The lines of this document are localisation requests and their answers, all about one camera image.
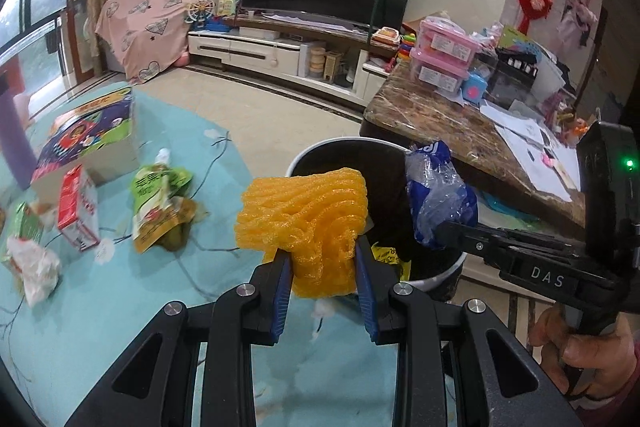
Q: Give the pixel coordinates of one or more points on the red milk carton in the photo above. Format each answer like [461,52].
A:
[77,207]

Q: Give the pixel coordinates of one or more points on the orange foam fruit net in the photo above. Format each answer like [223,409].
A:
[305,227]

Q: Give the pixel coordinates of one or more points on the blue plastic wrapper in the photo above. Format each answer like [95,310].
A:
[435,197]

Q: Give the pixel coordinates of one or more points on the toy ferris wheel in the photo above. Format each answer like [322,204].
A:
[199,14]

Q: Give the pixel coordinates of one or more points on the white television cabinet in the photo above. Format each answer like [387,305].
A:
[280,52]

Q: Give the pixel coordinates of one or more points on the pink heart print cloth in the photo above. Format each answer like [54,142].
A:
[145,32]

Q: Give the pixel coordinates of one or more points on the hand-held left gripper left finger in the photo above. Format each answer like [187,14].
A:
[281,302]

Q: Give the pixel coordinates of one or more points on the green milk carton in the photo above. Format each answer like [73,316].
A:
[20,227]

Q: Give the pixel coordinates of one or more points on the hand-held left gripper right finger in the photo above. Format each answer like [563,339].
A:
[367,297]

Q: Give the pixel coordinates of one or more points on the pink lidded storage box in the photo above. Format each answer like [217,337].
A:
[439,74]
[445,41]

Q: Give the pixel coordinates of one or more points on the black bin with white rim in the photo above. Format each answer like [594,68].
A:
[390,187]

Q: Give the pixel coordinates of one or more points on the white paper sheets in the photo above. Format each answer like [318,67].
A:
[520,142]

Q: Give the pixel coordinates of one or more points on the person's right hand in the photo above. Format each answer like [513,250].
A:
[600,362]

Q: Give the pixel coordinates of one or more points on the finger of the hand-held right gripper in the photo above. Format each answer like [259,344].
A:
[480,239]

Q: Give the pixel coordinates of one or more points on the brown marble table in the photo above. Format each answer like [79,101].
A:
[440,127]

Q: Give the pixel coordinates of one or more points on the crumpled white tissue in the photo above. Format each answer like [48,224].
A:
[35,269]

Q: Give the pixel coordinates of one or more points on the yellow snack wrapper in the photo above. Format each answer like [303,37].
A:
[389,259]

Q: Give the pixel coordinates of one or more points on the green spout pouch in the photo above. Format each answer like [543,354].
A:
[155,187]

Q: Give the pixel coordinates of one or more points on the small blue case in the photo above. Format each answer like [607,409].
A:
[474,87]

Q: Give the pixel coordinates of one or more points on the colourful cardboard box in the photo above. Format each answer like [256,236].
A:
[85,132]

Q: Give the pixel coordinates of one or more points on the balcony sliding glass door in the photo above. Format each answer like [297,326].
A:
[40,22]

